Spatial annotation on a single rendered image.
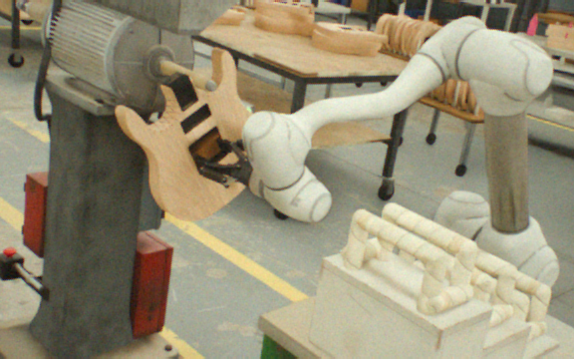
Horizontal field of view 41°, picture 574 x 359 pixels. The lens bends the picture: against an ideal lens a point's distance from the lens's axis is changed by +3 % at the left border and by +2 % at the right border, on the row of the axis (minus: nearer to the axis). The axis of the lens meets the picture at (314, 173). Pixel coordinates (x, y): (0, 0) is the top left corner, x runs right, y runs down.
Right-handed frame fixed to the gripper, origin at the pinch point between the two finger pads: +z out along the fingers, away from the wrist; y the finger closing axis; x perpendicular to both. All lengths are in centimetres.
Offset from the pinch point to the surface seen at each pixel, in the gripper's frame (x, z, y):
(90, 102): 13.4, 29.7, -11.7
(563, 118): -316, 139, 404
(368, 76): -126, 127, 178
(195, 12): 40.5, -10.5, 4.1
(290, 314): -2, -55, -25
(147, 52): 23.3, 17.5, 3.2
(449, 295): 15, -88, -14
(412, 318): 14, -85, -21
